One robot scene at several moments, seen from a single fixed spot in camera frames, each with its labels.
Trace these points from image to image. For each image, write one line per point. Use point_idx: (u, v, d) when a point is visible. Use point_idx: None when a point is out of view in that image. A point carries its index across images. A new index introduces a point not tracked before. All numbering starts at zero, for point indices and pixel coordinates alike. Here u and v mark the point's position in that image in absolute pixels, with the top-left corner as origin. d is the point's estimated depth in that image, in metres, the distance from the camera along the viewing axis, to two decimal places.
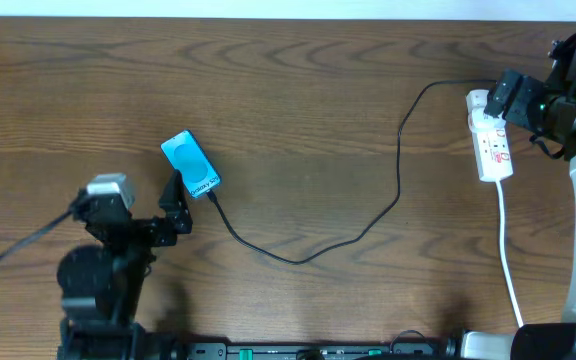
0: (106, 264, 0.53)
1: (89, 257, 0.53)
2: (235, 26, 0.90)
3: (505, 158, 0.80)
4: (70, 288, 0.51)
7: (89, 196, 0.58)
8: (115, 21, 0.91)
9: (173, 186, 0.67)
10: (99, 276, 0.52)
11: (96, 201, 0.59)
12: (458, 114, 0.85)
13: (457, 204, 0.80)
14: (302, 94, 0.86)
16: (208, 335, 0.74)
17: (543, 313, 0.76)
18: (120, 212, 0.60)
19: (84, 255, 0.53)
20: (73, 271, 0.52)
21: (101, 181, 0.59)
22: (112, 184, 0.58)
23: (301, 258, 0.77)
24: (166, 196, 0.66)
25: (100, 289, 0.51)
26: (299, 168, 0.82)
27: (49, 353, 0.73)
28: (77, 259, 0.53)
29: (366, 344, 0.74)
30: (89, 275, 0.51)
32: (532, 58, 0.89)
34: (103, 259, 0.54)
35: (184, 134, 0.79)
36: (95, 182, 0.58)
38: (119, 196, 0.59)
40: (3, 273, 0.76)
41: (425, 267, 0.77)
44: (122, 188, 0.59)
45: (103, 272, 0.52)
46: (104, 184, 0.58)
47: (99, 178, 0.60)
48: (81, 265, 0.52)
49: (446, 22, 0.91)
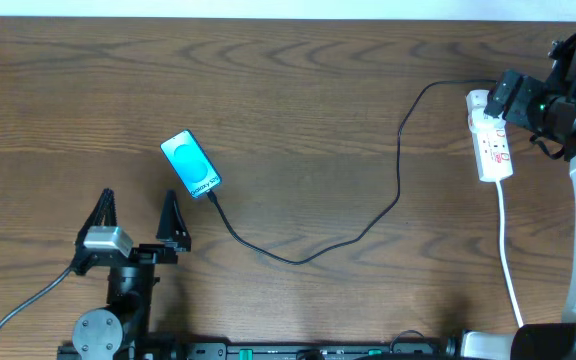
0: (117, 327, 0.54)
1: (99, 322, 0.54)
2: (235, 26, 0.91)
3: (506, 158, 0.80)
4: (86, 353, 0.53)
7: (88, 251, 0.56)
8: (115, 21, 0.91)
9: (168, 216, 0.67)
10: (112, 340, 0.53)
11: (96, 254, 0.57)
12: (459, 114, 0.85)
13: (457, 204, 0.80)
14: (302, 94, 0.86)
16: (208, 335, 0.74)
17: (543, 313, 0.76)
18: (122, 260, 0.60)
19: (94, 321, 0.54)
20: (87, 337, 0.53)
21: (97, 235, 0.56)
22: (108, 242, 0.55)
23: (301, 257, 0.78)
24: (163, 228, 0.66)
25: (114, 351, 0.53)
26: (299, 168, 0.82)
27: (49, 353, 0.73)
28: (89, 324, 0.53)
29: (366, 344, 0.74)
30: (102, 340, 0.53)
32: (532, 58, 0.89)
34: (112, 323, 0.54)
35: (185, 134, 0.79)
36: (91, 237, 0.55)
38: (117, 250, 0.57)
40: (3, 273, 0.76)
41: (425, 267, 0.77)
44: (120, 241, 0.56)
45: (115, 335, 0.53)
46: (99, 241, 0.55)
47: (95, 230, 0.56)
48: (93, 330, 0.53)
49: (447, 22, 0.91)
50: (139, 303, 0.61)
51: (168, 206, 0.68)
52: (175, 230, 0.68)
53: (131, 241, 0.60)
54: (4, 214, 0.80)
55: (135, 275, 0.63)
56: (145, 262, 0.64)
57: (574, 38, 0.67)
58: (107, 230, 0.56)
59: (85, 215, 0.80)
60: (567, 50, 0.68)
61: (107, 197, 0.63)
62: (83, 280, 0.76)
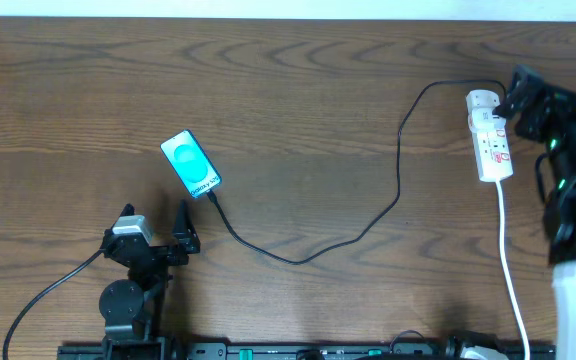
0: (139, 294, 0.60)
1: (122, 290, 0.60)
2: (235, 26, 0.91)
3: (505, 158, 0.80)
4: (110, 317, 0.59)
7: (115, 236, 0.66)
8: (115, 20, 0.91)
9: (182, 215, 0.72)
10: (133, 306, 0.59)
11: (122, 240, 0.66)
12: (459, 114, 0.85)
13: (457, 204, 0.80)
14: (301, 94, 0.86)
16: (208, 335, 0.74)
17: (542, 313, 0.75)
18: (144, 247, 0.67)
19: (118, 289, 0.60)
20: (112, 302, 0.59)
21: (124, 222, 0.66)
22: (133, 225, 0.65)
23: (301, 257, 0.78)
24: (177, 225, 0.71)
25: (135, 316, 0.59)
26: (299, 168, 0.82)
27: (49, 353, 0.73)
28: (113, 293, 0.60)
29: (366, 344, 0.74)
30: (124, 305, 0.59)
32: (532, 58, 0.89)
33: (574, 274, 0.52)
34: (135, 289, 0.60)
35: (185, 134, 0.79)
36: (120, 224, 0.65)
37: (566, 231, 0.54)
38: (141, 234, 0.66)
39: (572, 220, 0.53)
40: (3, 273, 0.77)
41: (425, 267, 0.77)
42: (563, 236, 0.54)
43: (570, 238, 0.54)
44: (143, 227, 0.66)
45: (137, 302, 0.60)
46: (128, 224, 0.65)
47: (123, 219, 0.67)
48: (117, 297, 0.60)
49: (446, 22, 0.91)
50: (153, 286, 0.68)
51: (182, 208, 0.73)
52: (189, 229, 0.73)
53: (152, 233, 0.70)
54: (3, 214, 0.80)
55: (153, 265, 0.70)
56: (163, 253, 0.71)
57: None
58: (134, 218, 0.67)
59: (85, 214, 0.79)
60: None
61: (130, 208, 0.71)
62: (83, 280, 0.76)
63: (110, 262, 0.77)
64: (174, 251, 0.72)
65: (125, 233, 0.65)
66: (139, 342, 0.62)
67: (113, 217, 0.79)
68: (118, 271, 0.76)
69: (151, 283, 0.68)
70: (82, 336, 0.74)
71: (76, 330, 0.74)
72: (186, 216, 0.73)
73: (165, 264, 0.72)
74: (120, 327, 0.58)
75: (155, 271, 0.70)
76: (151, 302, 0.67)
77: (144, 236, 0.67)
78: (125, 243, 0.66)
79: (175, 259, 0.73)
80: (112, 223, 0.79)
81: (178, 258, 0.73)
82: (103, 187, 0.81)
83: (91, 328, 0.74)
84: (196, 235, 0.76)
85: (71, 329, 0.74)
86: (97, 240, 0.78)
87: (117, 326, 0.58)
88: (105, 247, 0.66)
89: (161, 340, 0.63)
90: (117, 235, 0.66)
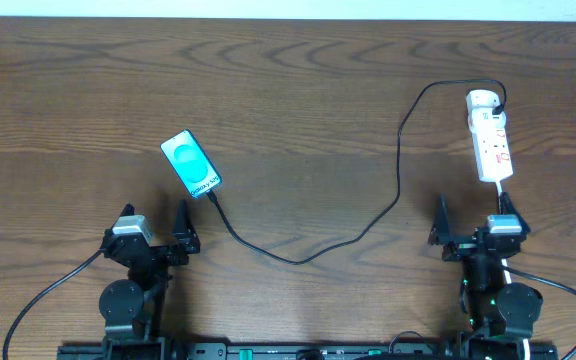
0: (138, 294, 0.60)
1: (122, 289, 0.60)
2: (235, 26, 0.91)
3: (505, 158, 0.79)
4: (109, 316, 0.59)
7: (115, 236, 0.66)
8: (115, 20, 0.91)
9: (182, 214, 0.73)
10: (133, 306, 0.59)
11: (122, 239, 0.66)
12: (459, 114, 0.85)
13: (457, 204, 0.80)
14: (302, 94, 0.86)
16: (208, 335, 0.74)
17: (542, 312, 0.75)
18: (145, 247, 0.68)
19: (118, 288, 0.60)
20: (111, 302, 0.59)
21: (123, 222, 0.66)
22: (133, 225, 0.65)
23: (301, 257, 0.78)
24: (177, 225, 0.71)
25: (135, 316, 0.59)
26: (299, 168, 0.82)
27: (49, 353, 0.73)
28: (113, 292, 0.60)
29: (366, 344, 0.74)
30: (124, 305, 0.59)
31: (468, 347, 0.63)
32: (532, 58, 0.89)
33: None
34: (136, 289, 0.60)
35: (185, 134, 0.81)
36: (119, 224, 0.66)
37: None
38: (141, 234, 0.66)
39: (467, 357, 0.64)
40: (3, 273, 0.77)
41: (424, 267, 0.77)
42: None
43: None
44: (143, 227, 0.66)
45: (137, 302, 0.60)
46: (128, 224, 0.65)
47: (123, 219, 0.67)
48: (117, 297, 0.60)
49: (446, 22, 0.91)
50: (154, 286, 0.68)
51: (181, 209, 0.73)
52: (189, 229, 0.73)
53: (152, 233, 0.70)
54: (2, 214, 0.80)
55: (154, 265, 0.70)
56: (163, 253, 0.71)
57: (521, 237, 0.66)
58: (133, 218, 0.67)
59: (85, 215, 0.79)
60: (507, 242, 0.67)
61: (131, 209, 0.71)
62: (83, 280, 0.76)
63: (110, 262, 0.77)
64: (174, 251, 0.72)
65: (124, 233, 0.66)
66: (139, 342, 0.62)
67: (113, 217, 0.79)
68: (117, 271, 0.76)
69: (152, 283, 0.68)
70: (82, 336, 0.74)
71: (76, 330, 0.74)
72: (185, 215, 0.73)
73: (165, 265, 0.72)
74: (120, 327, 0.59)
75: (156, 271, 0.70)
76: (151, 302, 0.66)
77: (143, 236, 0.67)
78: (125, 243, 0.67)
79: (175, 259, 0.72)
80: (112, 223, 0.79)
81: (178, 258, 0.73)
82: (103, 187, 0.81)
83: (91, 328, 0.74)
84: (196, 236, 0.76)
85: (71, 329, 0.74)
86: (97, 240, 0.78)
87: (117, 326, 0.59)
88: (105, 247, 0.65)
89: (161, 340, 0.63)
90: (117, 235, 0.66)
